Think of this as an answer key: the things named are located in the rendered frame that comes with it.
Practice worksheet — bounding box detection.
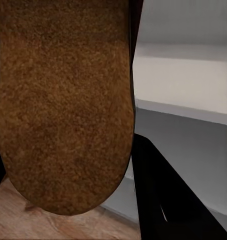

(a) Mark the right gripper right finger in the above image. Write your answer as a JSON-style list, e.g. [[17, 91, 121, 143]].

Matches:
[[131, 133, 227, 240]]

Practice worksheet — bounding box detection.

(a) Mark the sandal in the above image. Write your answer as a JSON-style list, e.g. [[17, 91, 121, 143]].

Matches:
[[0, 0, 144, 216]]

